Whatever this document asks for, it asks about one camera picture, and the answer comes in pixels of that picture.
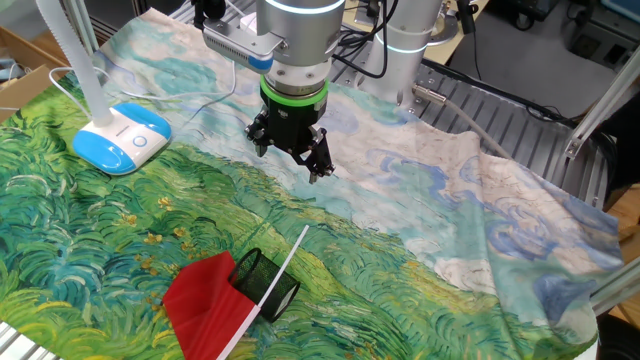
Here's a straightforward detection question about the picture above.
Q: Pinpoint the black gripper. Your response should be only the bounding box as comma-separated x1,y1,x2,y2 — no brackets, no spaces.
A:
244,94,336,186

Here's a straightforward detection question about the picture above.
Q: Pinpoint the red flag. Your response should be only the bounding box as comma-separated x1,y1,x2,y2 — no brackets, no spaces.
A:
162,224,311,360

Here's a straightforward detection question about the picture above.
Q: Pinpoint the black mesh pen holder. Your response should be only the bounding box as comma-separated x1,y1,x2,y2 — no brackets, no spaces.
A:
228,247,302,324

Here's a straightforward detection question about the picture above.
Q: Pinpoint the painted landscape tablecloth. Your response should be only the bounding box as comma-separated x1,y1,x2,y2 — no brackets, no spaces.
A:
0,7,625,360

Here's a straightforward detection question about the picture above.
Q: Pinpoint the white and blue desk lamp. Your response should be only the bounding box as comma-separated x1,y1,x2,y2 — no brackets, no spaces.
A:
34,0,173,176

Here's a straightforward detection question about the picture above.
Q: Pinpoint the brown cardboard box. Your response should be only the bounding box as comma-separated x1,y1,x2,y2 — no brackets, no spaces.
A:
0,27,71,124

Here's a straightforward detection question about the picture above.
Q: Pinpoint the green flange ring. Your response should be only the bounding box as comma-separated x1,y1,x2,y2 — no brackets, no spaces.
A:
259,74,331,108

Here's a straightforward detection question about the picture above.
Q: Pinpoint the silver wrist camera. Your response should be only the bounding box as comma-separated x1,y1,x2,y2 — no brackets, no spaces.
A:
202,12,286,75

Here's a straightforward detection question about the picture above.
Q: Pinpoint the black cable tangle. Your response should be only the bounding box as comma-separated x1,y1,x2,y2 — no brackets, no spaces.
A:
339,0,384,51

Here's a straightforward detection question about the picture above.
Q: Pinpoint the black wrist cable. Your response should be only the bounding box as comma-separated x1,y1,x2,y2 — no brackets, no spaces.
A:
331,0,401,80

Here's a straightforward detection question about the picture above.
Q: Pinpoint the grey cable with metal plug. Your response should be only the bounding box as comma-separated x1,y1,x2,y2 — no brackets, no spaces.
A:
412,83,512,160

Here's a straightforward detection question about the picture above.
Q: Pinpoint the black cable clip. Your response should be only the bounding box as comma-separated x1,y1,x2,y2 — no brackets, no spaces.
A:
192,0,227,30

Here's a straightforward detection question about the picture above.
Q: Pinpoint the white lamp cable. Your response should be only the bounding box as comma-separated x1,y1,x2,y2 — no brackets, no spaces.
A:
48,58,239,121

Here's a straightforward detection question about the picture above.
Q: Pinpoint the aluminium frame post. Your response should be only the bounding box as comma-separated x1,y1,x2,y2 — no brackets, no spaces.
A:
589,269,640,316
564,59,640,160
62,0,101,56

